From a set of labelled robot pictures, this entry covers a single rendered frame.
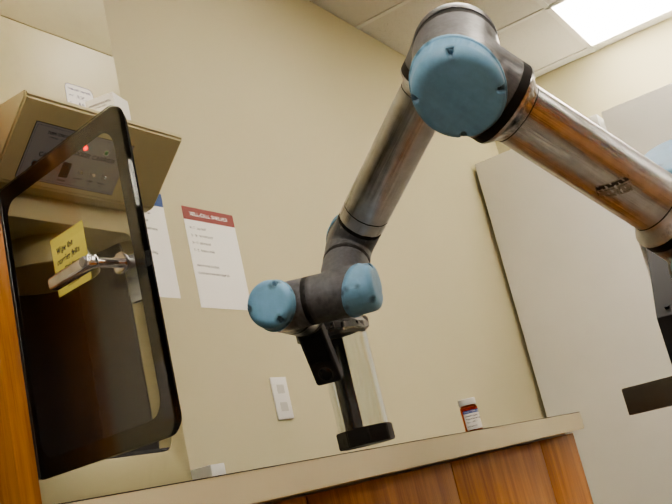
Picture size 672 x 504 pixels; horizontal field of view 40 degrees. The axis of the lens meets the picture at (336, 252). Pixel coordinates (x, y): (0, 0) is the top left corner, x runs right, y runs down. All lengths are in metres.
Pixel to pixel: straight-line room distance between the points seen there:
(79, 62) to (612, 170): 0.90
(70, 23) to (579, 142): 0.90
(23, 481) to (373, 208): 0.63
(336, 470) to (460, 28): 0.60
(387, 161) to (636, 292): 2.78
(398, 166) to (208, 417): 1.06
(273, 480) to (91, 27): 0.90
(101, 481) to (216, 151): 1.42
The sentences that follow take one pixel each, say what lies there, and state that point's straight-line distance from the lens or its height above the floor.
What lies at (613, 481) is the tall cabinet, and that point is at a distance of 4.10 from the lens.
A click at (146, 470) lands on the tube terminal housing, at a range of 1.44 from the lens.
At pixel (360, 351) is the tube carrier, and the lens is 1.65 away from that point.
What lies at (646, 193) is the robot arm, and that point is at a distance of 1.25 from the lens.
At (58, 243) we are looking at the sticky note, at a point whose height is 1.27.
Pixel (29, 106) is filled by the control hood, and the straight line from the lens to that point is 1.35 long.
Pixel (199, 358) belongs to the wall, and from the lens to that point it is 2.27.
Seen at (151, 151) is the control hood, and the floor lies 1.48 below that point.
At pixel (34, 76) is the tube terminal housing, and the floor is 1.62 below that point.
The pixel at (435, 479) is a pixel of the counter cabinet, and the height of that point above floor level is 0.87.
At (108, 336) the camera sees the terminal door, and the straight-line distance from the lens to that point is 1.12.
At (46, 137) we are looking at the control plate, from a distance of 1.38.
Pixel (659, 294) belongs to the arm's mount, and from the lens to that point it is 1.56.
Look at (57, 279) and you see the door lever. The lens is 1.12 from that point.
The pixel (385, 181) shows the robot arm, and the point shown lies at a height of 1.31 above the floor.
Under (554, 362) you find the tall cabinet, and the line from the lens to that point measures 4.14.
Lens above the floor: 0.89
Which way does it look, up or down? 14 degrees up
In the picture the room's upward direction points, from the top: 13 degrees counter-clockwise
